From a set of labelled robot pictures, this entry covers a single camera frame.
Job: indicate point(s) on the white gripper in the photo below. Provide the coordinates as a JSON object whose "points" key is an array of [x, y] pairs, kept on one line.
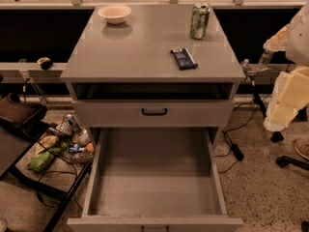
{"points": [[299, 41]]}

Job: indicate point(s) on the dark blue snack bar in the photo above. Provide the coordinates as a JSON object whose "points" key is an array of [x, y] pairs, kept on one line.
{"points": [[184, 59]]}

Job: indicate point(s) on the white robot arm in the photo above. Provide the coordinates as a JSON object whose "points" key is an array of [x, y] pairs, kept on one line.
{"points": [[297, 42]]}

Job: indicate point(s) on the grey drawer cabinet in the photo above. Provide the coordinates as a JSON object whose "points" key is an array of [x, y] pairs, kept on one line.
{"points": [[133, 61]]}

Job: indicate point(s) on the open grey bottom drawer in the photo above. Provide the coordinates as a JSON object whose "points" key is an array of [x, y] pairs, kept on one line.
{"points": [[154, 180]]}

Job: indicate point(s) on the closed grey middle drawer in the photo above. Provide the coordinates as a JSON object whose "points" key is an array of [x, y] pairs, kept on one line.
{"points": [[124, 114]]}

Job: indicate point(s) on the metal clamp stand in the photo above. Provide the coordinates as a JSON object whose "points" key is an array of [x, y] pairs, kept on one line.
{"points": [[250, 72]]}

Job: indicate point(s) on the person's shoe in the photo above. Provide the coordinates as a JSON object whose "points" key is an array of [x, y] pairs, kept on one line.
{"points": [[302, 148]]}

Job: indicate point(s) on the black chair base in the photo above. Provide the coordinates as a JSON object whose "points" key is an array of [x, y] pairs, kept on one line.
{"points": [[285, 161]]}

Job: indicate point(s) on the black power adapter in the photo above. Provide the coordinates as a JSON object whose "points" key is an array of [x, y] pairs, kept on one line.
{"points": [[237, 152]]}

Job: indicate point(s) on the green soda can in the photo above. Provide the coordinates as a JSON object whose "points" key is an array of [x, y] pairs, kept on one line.
{"points": [[199, 20]]}

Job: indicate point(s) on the white paper bowl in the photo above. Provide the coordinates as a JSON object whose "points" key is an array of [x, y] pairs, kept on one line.
{"points": [[114, 14]]}

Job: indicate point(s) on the black tape measure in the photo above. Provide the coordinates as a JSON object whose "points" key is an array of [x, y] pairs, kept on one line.
{"points": [[45, 63]]}

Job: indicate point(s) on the yellow chip bag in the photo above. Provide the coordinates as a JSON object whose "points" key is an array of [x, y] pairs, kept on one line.
{"points": [[46, 143]]}

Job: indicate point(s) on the green snack bag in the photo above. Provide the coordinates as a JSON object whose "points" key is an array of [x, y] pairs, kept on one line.
{"points": [[40, 162]]}

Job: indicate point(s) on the black side cart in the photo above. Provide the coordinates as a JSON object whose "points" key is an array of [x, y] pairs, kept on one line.
{"points": [[21, 128]]}

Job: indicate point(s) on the black drawer handle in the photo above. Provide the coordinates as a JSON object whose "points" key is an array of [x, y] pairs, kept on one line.
{"points": [[154, 112]]}

